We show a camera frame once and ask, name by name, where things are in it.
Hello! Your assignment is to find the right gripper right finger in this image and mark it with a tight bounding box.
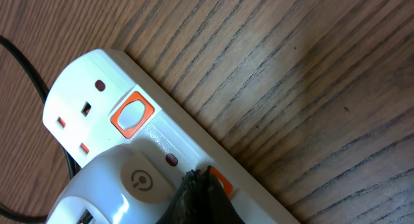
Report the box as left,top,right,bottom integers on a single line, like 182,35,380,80
203,165,245,224

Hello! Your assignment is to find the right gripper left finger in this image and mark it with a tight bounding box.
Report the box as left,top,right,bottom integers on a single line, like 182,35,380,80
164,170,206,223

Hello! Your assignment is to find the black USB charging cable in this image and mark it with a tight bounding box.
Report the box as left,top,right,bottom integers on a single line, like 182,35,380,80
0,36,78,224

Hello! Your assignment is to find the white charger plug adapter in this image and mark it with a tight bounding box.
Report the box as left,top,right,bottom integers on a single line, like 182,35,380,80
47,144,176,223

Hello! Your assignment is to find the white power strip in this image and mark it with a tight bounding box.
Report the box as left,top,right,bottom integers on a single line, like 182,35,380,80
43,49,295,223

